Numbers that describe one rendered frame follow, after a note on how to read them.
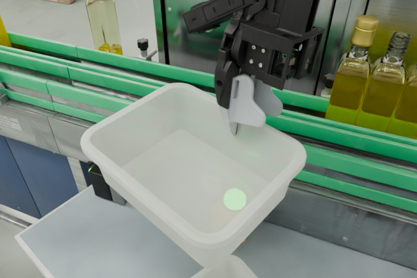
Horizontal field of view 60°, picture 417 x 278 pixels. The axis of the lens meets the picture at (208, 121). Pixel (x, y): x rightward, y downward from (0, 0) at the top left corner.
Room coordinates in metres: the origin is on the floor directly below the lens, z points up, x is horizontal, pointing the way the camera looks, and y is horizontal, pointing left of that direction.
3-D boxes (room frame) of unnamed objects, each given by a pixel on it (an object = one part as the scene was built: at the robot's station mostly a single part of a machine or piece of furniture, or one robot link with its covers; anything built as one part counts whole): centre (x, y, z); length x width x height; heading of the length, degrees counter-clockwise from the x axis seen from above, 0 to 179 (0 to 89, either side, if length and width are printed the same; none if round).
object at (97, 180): (0.56, 0.21, 0.79); 0.08 x 0.08 x 0.08; 68
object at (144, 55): (0.83, 0.15, 0.94); 0.07 x 0.04 x 0.13; 158
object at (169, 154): (0.31, 0.02, 1.09); 0.22 x 0.17 x 0.09; 47
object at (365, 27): (0.58, -0.27, 1.14); 0.04 x 0.04 x 0.04
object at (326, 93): (0.66, -0.26, 0.94); 0.07 x 0.04 x 0.13; 158
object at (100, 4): (0.92, 0.28, 1.01); 0.06 x 0.06 x 0.26; 73
